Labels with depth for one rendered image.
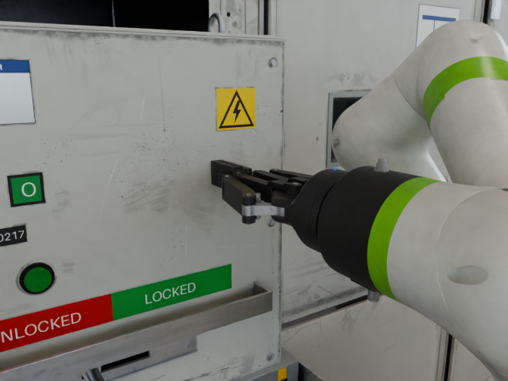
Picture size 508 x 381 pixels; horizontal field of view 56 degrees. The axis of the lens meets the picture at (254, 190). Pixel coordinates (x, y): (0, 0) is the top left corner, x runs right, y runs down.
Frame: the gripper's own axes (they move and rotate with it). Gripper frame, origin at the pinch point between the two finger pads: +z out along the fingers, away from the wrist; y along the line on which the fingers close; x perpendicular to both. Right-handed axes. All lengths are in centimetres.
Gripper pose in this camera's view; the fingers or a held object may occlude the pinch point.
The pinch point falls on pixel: (230, 176)
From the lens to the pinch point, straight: 56.2
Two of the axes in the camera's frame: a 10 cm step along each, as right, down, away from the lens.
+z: -5.5, -2.0, 8.1
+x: 0.0, -9.7, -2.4
